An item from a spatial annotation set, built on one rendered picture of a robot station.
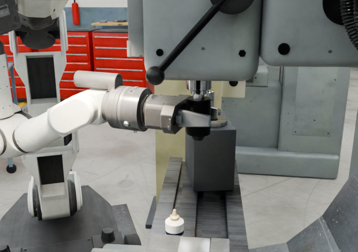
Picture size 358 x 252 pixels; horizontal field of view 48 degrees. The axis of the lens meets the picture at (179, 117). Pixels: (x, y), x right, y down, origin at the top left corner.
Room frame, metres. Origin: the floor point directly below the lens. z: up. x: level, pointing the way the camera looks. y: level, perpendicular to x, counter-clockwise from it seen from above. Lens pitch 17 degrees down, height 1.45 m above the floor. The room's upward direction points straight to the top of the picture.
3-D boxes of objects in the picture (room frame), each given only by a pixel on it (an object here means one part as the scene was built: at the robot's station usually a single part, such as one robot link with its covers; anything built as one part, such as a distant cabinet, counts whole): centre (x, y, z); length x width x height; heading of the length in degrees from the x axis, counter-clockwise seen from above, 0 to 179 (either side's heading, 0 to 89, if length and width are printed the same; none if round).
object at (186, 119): (0.72, -0.03, 1.23); 0.06 x 0.02 x 0.03; 70
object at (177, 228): (0.77, 0.01, 0.96); 0.04 x 0.04 x 0.11
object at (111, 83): (0.82, 0.15, 1.24); 0.11 x 0.11 x 0.11; 70
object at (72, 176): (1.48, 0.50, 0.68); 0.21 x 0.20 x 0.13; 17
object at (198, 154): (1.18, -0.09, 1.00); 0.22 x 0.12 x 0.20; 5
